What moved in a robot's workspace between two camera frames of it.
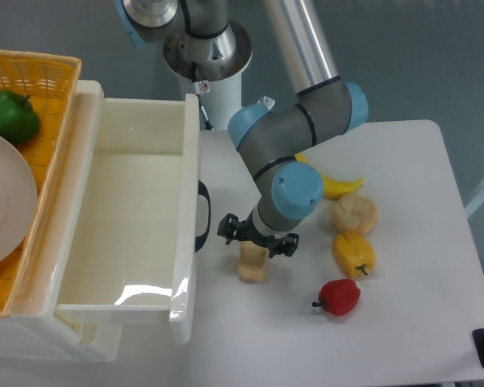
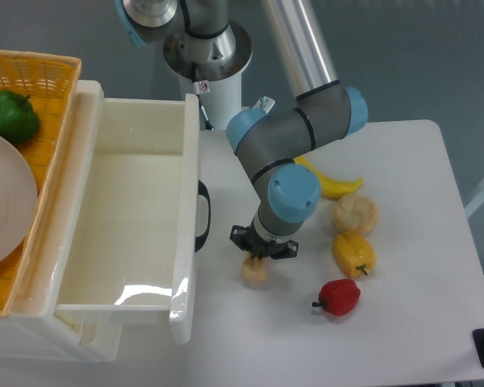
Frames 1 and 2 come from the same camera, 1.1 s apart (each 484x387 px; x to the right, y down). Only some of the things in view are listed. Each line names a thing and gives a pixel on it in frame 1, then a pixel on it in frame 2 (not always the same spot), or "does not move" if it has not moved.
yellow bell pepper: [353, 254] does not move
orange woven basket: [49, 80] does not move
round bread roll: [355, 213] does not move
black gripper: [231, 228] → [251, 239]
